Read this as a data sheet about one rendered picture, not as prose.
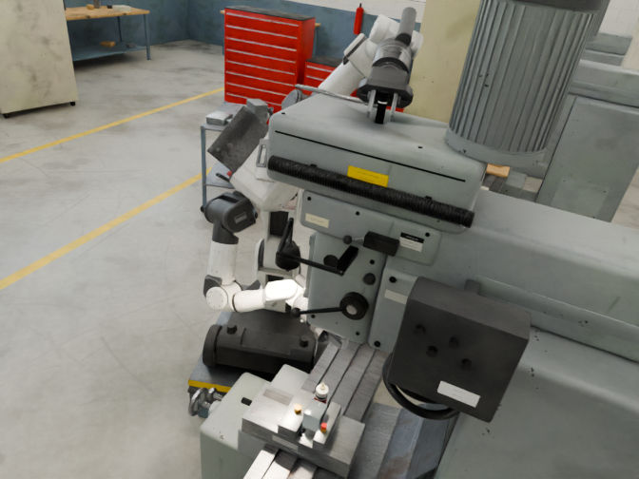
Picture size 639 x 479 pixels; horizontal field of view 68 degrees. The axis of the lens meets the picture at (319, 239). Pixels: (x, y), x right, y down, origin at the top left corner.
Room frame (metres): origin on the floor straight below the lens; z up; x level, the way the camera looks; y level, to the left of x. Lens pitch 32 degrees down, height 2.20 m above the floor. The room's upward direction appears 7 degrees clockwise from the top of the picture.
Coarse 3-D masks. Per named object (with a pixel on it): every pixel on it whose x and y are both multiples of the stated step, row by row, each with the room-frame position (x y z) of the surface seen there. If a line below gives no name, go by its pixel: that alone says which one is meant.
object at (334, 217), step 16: (304, 192) 0.98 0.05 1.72; (304, 208) 0.98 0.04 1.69; (320, 208) 0.96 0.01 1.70; (336, 208) 0.95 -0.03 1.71; (352, 208) 0.94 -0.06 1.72; (368, 208) 0.93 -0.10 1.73; (304, 224) 0.97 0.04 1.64; (320, 224) 0.96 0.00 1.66; (336, 224) 0.95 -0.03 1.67; (352, 224) 0.93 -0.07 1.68; (368, 224) 0.92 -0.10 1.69; (384, 224) 0.91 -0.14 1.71; (400, 224) 0.90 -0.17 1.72; (416, 224) 0.89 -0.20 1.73; (400, 240) 0.89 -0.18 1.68; (416, 240) 0.88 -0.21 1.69; (432, 240) 0.87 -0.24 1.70; (400, 256) 0.89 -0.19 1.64; (416, 256) 0.88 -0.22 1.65; (432, 256) 0.87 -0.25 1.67
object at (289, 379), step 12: (288, 372) 1.25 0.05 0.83; (300, 372) 1.26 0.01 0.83; (276, 384) 1.18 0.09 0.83; (288, 384) 1.19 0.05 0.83; (300, 384) 1.20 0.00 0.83; (372, 408) 1.13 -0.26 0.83; (240, 432) 0.97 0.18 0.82; (240, 444) 0.97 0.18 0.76; (252, 444) 0.96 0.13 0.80; (264, 444) 0.94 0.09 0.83; (252, 456) 0.95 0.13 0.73
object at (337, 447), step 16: (256, 400) 0.98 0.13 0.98; (272, 400) 0.99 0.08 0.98; (288, 400) 1.00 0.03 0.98; (256, 416) 0.92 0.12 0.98; (272, 416) 0.93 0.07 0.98; (336, 416) 0.93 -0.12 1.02; (256, 432) 0.90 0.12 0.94; (272, 432) 0.88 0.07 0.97; (304, 432) 0.89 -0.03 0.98; (320, 432) 0.86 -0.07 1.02; (336, 432) 0.90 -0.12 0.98; (352, 432) 0.91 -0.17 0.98; (288, 448) 0.87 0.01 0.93; (304, 448) 0.85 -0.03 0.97; (320, 448) 0.83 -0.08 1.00; (336, 448) 0.85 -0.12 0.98; (352, 448) 0.86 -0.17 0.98; (320, 464) 0.83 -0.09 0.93; (336, 464) 0.82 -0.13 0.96; (352, 464) 0.85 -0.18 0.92
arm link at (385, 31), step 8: (408, 8) 1.24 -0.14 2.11; (384, 16) 1.24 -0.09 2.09; (408, 16) 1.21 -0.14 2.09; (376, 24) 1.24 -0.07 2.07; (384, 24) 1.22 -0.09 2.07; (392, 24) 1.22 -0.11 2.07; (400, 24) 1.19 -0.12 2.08; (408, 24) 1.18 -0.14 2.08; (376, 32) 1.21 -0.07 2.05; (384, 32) 1.21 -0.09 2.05; (392, 32) 1.20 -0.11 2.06; (400, 32) 1.16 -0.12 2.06; (408, 32) 1.16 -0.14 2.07; (376, 40) 1.22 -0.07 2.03; (384, 40) 1.18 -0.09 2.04; (392, 40) 1.17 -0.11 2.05; (400, 40) 1.17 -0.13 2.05; (408, 40) 1.17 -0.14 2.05; (376, 48) 1.20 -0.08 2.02; (408, 48) 1.17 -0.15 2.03
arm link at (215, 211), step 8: (216, 200) 1.42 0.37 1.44; (224, 200) 1.43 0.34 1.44; (208, 208) 1.40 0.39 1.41; (216, 208) 1.37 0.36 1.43; (224, 208) 1.35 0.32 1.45; (208, 216) 1.39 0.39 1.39; (216, 216) 1.35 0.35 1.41; (216, 224) 1.34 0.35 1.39; (216, 232) 1.32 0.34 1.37; (224, 232) 1.32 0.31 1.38; (216, 240) 1.31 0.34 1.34; (224, 240) 1.31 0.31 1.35; (232, 240) 1.32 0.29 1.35
